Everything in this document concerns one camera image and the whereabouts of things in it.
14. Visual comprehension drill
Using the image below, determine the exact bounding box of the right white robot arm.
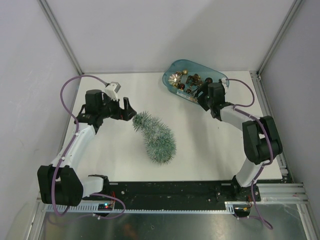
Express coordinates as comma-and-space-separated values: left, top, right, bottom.
191, 81, 283, 201

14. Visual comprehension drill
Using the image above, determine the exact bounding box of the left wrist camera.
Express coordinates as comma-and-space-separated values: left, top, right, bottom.
104, 81, 121, 102

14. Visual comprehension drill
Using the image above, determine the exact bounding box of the dark brown bauble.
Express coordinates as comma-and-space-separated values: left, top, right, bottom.
205, 77, 213, 84

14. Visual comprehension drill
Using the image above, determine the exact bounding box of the teal plastic bin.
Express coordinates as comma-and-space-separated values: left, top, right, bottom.
162, 59, 227, 105

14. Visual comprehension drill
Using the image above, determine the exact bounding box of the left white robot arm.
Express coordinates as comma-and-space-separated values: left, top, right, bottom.
37, 89, 137, 207

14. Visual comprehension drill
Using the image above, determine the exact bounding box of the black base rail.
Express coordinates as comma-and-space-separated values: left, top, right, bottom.
82, 180, 262, 212

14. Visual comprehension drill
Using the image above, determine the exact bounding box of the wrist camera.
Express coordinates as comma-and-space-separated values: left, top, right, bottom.
219, 77, 229, 94
104, 81, 121, 102

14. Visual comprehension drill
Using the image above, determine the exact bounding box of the small frosted christmas tree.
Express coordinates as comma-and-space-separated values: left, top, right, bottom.
132, 111, 177, 165

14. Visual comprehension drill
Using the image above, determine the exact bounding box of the dark red bauble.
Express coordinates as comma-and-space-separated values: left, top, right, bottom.
178, 83, 185, 90

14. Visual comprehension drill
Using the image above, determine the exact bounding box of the grey cable duct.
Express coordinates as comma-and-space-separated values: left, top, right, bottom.
41, 201, 251, 216

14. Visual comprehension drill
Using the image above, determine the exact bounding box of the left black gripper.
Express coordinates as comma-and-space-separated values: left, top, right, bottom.
98, 93, 136, 122

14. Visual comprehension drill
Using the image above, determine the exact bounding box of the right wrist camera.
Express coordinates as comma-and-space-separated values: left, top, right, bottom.
219, 77, 229, 94

